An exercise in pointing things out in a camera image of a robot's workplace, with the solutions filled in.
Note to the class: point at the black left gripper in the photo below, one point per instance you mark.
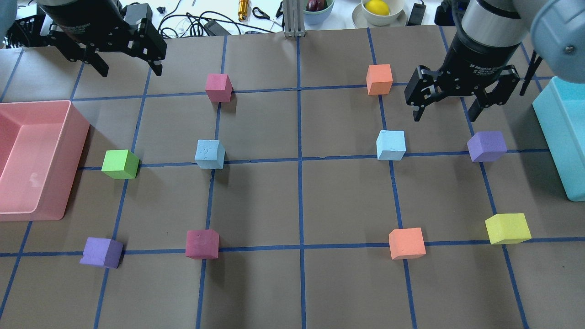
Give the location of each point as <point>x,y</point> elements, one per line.
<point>81,22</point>

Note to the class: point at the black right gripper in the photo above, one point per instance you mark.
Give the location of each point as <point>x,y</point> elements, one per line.
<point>477,54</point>

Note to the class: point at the light blue block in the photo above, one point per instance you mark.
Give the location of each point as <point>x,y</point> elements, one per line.
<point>391,145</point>
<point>210,154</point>

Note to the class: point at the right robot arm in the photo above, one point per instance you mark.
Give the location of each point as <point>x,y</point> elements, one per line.
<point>488,32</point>

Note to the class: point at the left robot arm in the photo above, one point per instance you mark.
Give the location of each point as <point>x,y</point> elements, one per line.
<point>29,32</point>

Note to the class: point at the purple block right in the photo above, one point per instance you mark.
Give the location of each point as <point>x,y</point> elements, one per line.
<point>486,146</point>

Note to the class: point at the purple block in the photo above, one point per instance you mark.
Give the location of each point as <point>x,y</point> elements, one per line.
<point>102,252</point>
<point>486,146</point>

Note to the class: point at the orange block top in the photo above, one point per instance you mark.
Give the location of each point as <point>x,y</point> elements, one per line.
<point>379,79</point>

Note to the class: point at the orange block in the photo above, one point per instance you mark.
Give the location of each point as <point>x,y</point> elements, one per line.
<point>379,79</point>
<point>406,244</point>

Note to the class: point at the pink block top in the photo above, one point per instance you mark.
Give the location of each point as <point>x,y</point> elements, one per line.
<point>219,88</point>

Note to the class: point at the black power adapter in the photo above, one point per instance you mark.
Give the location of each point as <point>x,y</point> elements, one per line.
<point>417,14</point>

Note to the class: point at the green block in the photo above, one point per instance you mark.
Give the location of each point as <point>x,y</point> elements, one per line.
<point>120,164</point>

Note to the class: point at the cyan plastic bin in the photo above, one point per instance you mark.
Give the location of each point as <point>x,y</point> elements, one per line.
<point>560,109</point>

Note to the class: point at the pink plastic bin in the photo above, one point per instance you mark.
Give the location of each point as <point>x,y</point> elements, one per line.
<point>40,150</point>

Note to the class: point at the yellow lemon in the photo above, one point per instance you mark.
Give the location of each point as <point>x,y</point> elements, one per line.
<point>377,7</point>

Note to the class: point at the beige bowl with lemon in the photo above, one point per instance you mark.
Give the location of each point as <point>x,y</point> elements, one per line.
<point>362,18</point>

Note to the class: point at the yellow block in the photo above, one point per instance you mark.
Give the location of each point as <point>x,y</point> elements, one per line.
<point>507,229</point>

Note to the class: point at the orange block bottom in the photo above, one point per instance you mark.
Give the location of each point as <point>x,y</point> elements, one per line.
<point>406,244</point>

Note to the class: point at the green bowl with fruit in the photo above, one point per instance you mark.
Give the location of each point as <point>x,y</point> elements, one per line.
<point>317,11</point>

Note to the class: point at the purple block left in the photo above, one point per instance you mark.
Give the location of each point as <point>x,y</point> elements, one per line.
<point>102,252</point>

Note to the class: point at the dark pink block bottom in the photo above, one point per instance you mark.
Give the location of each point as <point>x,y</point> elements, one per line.
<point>202,244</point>

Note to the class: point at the black handled scissors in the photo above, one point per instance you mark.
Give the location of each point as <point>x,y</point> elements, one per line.
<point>259,14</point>

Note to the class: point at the aluminium frame post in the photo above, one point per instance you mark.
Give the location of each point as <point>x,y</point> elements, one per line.
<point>293,17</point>

